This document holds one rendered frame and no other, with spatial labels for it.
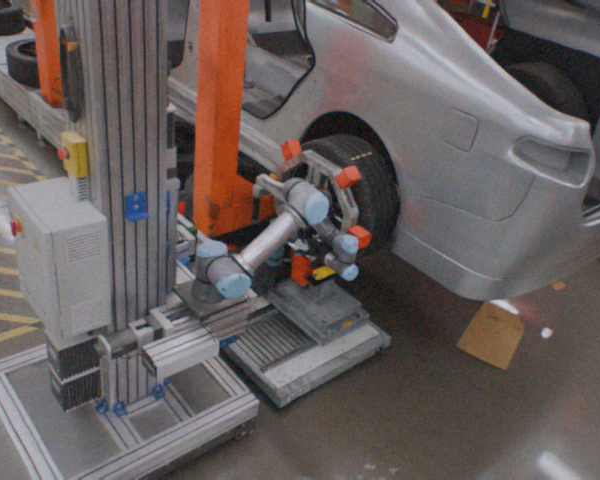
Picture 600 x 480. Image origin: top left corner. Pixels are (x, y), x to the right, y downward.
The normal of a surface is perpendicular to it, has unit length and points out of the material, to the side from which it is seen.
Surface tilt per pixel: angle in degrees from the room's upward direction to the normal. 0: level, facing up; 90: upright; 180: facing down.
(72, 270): 90
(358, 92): 90
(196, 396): 0
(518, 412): 0
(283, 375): 0
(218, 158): 90
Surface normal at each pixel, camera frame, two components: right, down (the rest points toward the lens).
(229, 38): 0.65, 0.49
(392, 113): -0.74, 0.29
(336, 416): 0.14, -0.82
